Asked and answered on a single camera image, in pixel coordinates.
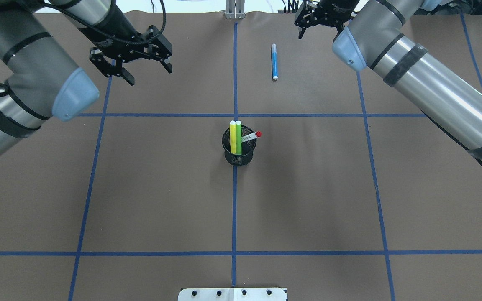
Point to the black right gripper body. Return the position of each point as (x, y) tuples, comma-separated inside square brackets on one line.
[(336, 5)]

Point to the yellow highlighter pen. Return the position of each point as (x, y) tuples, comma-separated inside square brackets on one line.
[(232, 137)]

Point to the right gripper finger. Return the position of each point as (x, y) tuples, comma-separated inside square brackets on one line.
[(301, 31)]

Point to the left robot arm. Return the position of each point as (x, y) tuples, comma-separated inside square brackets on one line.
[(45, 80)]

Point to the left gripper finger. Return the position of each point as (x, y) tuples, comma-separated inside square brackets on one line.
[(166, 63), (124, 74)]

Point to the green highlighter pen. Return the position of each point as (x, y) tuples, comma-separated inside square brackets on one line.
[(238, 135)]

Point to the aluminium frame post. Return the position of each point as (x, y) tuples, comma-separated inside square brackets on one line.
[(235, 9)]

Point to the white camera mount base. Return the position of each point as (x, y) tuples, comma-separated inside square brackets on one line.
[(233, 294)]

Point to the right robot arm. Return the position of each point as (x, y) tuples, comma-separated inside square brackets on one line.
[(372, 38)]

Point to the blue marker pen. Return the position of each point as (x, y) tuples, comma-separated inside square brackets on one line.
[(273, 55)]

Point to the red white marker pen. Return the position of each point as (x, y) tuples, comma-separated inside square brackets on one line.
[(251, 136)]

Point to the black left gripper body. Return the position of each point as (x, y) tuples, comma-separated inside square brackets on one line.
[(114, 26)]

